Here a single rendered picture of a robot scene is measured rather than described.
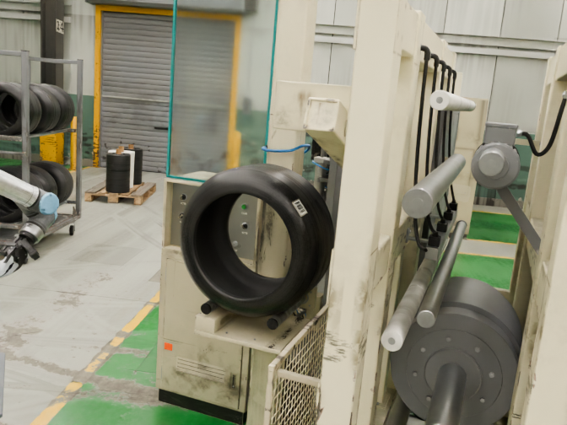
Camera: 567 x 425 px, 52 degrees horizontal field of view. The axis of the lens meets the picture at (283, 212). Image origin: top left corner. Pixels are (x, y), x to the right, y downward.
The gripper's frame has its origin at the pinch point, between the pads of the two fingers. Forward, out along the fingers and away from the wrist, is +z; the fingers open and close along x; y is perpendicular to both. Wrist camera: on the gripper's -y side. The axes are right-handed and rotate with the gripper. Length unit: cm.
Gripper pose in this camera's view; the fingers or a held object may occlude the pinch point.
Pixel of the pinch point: (2, 274)
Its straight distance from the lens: 259.1
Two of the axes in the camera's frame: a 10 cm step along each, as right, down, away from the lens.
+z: -2.9, 7.0, -6.5
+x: -1.5, -7.1, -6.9
